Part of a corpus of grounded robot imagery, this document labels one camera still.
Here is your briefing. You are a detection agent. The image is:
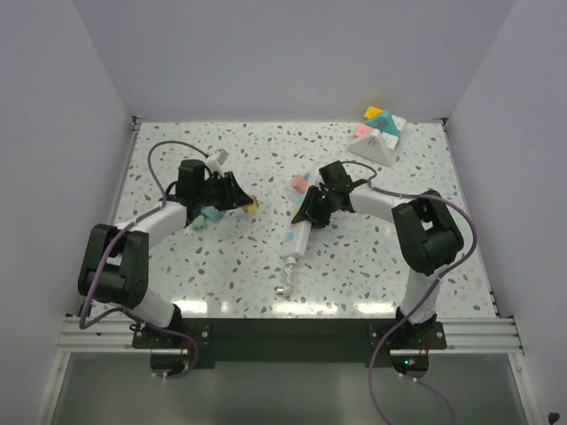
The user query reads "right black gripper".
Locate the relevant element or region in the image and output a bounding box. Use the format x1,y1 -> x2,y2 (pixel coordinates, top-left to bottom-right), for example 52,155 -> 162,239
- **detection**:
294,187 -> 338,231

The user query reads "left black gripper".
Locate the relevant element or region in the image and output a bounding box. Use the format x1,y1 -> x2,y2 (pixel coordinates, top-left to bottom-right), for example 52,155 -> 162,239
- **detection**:
197,172 -> 253,212

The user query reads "light blue plug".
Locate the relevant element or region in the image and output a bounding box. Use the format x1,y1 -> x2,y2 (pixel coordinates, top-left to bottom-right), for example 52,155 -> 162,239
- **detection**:
201,205 -> 223,222

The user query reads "yellow plug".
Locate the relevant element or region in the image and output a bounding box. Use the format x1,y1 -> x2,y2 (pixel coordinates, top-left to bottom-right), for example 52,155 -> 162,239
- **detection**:
242,196 -> 259,213

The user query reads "salmon pink plug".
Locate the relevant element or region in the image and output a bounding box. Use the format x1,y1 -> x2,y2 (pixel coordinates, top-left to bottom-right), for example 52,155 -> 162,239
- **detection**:
291,174 -> 309,194

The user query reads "green plug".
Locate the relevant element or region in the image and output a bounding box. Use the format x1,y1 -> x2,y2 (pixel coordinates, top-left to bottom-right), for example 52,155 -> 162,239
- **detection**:
190,215 -> 207,231

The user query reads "white power strip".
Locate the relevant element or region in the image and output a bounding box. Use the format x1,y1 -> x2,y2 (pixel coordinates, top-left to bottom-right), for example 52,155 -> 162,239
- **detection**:
280,169 -> 320,267

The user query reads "white triangular socket adapter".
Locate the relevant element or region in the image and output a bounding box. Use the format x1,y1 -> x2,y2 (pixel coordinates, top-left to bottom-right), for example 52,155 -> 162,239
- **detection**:
346,129 -> 400,166

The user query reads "teal triangular socket adapter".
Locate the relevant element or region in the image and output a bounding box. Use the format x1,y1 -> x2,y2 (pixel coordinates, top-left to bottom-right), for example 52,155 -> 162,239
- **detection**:
363,110 -> 400,137

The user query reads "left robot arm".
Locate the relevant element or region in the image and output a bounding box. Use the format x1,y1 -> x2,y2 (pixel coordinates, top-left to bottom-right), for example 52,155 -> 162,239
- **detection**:
78,159 -> 258,347

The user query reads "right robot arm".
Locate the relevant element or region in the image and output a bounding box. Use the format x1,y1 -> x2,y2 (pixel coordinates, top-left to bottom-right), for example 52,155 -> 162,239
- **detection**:
281,161 -> 467,348

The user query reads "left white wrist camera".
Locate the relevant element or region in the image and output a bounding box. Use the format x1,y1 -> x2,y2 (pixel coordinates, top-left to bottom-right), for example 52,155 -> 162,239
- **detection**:
206,149 -> 229,174

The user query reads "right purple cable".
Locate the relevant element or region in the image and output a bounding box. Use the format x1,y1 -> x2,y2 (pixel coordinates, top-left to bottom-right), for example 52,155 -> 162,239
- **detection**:
363,159 -> 479,425

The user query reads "purple cable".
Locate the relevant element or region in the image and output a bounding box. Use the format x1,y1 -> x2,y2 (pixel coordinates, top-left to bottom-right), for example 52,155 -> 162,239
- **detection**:
78,140 -> 214,382
363,159 -> 479,425

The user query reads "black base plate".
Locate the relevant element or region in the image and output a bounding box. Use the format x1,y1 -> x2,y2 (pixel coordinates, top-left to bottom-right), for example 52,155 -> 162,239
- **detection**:
129,318 -> 447,373

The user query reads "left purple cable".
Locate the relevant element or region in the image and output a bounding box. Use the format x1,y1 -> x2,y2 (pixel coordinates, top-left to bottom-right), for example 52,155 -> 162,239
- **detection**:
78,140 -> 214,382

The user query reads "aluminium rail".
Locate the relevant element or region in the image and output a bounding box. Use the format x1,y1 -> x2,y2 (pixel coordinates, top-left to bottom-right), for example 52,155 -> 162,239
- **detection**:
58,318 -> 523,354

